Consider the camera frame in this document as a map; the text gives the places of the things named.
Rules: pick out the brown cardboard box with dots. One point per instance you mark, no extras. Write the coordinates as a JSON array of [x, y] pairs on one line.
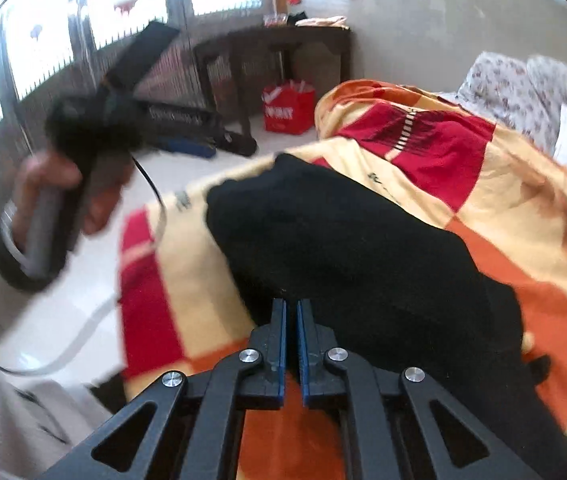
[[316, 65]]

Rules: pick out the window with metal grille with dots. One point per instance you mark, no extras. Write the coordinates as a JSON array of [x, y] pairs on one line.
[[83, 67]]

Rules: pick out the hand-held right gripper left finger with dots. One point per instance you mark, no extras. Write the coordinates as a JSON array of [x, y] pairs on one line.
[[280, 345]]

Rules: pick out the black pants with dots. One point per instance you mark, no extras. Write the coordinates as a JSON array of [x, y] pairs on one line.
[[343, 260]]

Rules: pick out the person's white clothing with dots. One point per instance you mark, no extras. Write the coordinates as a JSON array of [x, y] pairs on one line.
[[8, 425]]

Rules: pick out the small black bag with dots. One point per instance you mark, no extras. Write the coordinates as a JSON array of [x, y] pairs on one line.
[[297, 17]]

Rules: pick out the floral pillow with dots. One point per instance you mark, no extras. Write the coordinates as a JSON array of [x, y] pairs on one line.
[[558, 82], [498, 90]]

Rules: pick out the person's left hand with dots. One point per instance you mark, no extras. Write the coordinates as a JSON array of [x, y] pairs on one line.
[[43, 175]]

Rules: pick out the dark wooden table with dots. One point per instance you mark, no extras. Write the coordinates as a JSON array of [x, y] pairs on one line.
[[283, 37]]

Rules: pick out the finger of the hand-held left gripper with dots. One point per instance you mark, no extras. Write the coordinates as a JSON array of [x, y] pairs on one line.
[[188, 147], [238, 144]]

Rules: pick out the red orange plaid blanket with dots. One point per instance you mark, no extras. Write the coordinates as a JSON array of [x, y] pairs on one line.
[[523, 210]]

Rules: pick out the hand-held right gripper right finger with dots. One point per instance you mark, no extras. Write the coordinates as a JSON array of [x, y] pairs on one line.
[[305, 355]]

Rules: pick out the pink cloth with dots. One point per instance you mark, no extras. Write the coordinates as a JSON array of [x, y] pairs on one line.
[[322, 21]]

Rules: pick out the red shopping bag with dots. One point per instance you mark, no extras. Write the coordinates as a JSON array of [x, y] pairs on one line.
[[288, 110]]

